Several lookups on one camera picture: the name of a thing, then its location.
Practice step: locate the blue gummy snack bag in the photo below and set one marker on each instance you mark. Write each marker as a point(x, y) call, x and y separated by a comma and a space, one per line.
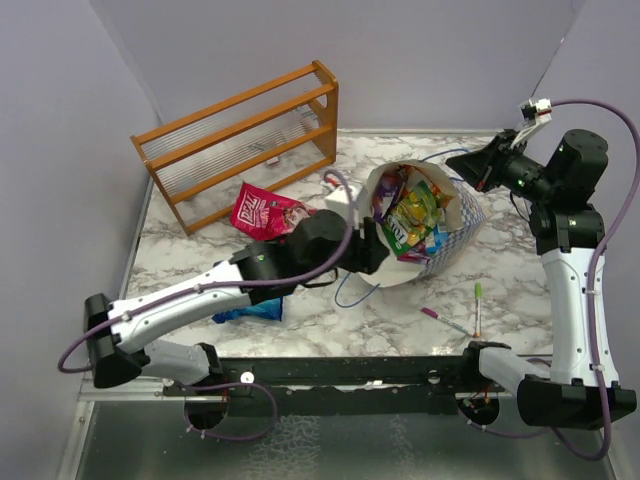
point(268, 310)

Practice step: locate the purple snack bag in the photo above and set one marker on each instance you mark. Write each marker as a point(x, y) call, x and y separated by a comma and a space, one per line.
point(387, 192)

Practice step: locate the orange wooden rack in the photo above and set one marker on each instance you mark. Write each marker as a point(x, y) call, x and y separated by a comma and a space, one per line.
point(271, 135)

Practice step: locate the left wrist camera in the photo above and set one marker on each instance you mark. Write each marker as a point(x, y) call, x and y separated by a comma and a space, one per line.
point(341, 199)

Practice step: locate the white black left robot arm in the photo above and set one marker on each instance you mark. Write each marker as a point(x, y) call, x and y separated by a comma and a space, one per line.
point(125, 337)

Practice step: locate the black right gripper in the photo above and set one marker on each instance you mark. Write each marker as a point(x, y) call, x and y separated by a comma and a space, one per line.
point(480, 167)

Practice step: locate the purple marker pen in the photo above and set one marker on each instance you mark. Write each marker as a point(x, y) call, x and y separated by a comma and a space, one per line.
point(446, 321)

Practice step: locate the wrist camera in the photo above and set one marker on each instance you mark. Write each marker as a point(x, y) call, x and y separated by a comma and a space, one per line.
point(536, 113)
point(341, 199)

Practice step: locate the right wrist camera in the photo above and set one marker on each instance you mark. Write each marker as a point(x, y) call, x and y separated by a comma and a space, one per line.
point(536, 113)

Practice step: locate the red pink snack bag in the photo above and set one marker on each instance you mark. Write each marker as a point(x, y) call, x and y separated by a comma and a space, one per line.
point(264, 215)

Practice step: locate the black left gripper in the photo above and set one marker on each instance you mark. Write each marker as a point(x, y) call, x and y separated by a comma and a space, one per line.
point(366, 251)

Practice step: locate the small blue snack packet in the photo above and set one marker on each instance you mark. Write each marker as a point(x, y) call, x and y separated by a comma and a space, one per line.
point(435, 241)

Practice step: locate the green marker pen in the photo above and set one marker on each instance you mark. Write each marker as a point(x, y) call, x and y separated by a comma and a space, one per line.
point(478, 294)

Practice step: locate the green snack bag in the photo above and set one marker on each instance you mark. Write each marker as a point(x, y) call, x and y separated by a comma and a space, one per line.
point(414, 216)

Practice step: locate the blue checkered paper bag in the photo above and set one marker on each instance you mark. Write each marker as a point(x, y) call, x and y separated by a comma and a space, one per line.
point(458, 222)

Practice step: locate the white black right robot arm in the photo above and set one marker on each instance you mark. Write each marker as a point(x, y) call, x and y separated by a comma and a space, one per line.
point(581, 388)

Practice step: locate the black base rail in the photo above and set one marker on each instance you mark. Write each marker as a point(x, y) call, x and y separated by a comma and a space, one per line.
point(330, 386)

